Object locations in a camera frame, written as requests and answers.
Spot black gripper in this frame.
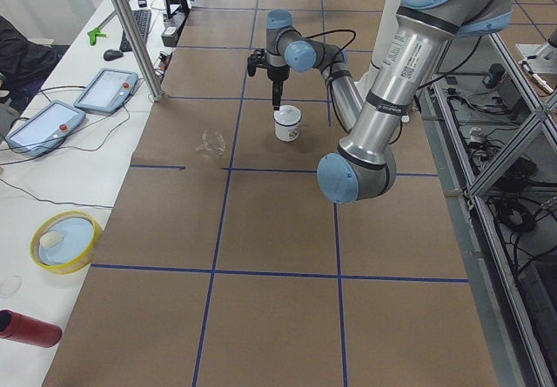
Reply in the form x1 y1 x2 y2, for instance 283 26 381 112
267 65 288 110

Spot white enamel cup lid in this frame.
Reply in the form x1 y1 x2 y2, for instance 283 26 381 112
273 105 302 127

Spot clear plastic funnel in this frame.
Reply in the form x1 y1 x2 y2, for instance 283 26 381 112
196 129 226 157

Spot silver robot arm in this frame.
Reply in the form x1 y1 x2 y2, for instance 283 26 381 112
248 0 513 204

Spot white enamel mug blue rim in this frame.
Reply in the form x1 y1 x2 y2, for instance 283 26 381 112
274 121 301 143

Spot black keyboard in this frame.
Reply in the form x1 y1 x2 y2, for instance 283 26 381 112
118 8 152 53

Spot far teach pendant tablet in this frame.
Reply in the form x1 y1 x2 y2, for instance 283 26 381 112
73 68 138 114

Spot teach pendant tablet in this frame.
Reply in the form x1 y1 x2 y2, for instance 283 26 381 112
73 68 138 114
6 100 85 157

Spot black computer mouse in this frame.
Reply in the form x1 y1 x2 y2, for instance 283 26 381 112
103 49 124 62

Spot green plastic clamp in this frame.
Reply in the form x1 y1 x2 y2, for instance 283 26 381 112
87 27 107 46

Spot near teach pendant tablet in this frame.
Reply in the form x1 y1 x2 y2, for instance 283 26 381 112
6 100 85 157

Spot yellow tape roll with lid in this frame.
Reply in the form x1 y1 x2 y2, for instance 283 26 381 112
30 210 103 275

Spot red cylindrical bottle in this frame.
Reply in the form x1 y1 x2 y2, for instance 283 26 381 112
1 310 62 348

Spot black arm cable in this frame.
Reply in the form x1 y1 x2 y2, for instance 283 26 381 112
299 29 358 79

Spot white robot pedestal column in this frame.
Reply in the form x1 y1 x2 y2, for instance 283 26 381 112
343 0 419 123

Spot aluminium frame post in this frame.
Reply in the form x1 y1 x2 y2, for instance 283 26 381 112
111 0 164 102

